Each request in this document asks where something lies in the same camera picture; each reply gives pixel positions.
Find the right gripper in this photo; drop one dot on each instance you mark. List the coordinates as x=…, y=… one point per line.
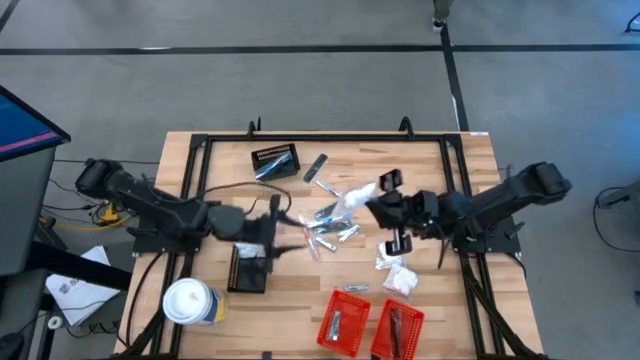
x=415, y=212

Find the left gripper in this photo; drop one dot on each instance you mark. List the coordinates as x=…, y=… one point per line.
x=257, y=227

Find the cotton balls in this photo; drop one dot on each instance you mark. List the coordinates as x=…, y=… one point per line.
x=389, y=257
x=357, y=197
x=250, y=251
x=400, y=280

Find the nail clipper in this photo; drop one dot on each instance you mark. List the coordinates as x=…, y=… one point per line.
x=326, y=243
x=328, y=188
x=349, y=233
x=357, y=288
x=335, y=325

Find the black comb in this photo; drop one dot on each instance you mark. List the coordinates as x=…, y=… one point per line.
x=326, y=210
x=315, y=168
x=396, y=332
x=334, y=228

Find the black slotted plastic basket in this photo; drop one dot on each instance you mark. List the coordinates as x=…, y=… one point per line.
x=247, y=280
x=292, y=155

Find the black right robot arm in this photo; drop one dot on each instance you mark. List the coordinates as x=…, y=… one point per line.
x=500, y=200

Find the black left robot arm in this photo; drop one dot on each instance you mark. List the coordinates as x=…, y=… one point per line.
x=150, y=205

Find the red slotted plastic basket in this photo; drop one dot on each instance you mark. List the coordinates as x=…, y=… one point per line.
x=355, y=312
x=412, y=330

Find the disinfecting wipes canister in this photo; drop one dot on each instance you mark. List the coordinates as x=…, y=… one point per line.
x=192, y=300

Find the person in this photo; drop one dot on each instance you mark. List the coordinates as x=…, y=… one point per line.
x=442, y=12

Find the black stand beam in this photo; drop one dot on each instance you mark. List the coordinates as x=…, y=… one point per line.
x=75, y=267

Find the white paper sheet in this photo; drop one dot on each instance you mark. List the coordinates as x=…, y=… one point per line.
x=75, y=300

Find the grey stand foot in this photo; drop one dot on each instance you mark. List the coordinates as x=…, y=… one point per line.
x=625, y=195

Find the white tape roll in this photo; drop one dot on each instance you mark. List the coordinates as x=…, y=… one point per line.
x=49, y=323

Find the computer monitor blue screen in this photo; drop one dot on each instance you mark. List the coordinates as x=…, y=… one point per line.
x=25, y=125

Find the black round object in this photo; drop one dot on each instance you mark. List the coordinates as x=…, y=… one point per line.
x=10, y=347

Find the black frame hook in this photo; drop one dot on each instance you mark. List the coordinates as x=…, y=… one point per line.
x=409, y=127
x=259, y=127

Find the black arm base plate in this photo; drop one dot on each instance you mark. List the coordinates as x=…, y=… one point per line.
x=505, y=245
x=150, y=243

